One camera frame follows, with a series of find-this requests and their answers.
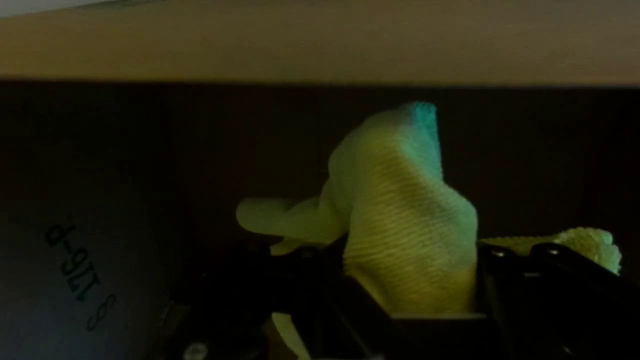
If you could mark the yellow microfiber cloth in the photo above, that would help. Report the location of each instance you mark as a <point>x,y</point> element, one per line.
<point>411,238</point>

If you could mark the brown cardboard box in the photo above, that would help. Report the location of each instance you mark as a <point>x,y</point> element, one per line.
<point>132,130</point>

